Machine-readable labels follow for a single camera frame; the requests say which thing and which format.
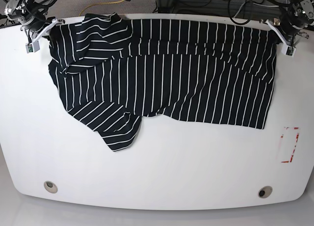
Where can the black white striped T-shirt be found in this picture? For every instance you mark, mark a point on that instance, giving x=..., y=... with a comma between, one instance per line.
x=111, y=72

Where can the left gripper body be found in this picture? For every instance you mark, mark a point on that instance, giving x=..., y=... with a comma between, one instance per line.
x=298, y=14

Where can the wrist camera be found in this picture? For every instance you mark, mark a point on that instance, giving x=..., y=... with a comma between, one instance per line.
x=32, y=47
x=288, y=50

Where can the left table cable grommet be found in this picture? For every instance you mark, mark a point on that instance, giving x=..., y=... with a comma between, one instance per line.
x=50, y=187

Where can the red tape rectangle marking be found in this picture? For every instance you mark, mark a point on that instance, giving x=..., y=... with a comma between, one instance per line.
x=288, y=143

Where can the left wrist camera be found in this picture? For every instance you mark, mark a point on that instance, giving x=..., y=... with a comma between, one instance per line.
x=288, y=50

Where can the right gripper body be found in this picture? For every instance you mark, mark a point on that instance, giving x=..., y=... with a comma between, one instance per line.
x=29, y=13

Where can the right table cable grommet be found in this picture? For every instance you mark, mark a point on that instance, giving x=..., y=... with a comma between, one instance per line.
x=265, y=192

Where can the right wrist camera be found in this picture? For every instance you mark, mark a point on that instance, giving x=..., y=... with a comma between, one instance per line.
x=32, y=47

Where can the table cable grommet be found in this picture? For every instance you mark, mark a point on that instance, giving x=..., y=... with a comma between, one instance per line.
x=265, y=192
x=50, y=187

